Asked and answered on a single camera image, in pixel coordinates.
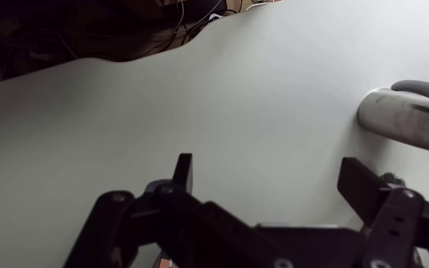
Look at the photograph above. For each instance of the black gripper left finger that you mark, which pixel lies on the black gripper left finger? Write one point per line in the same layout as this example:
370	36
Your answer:
191	233

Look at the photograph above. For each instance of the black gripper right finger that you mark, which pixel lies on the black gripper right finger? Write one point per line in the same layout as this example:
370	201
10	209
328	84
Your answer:
397	216

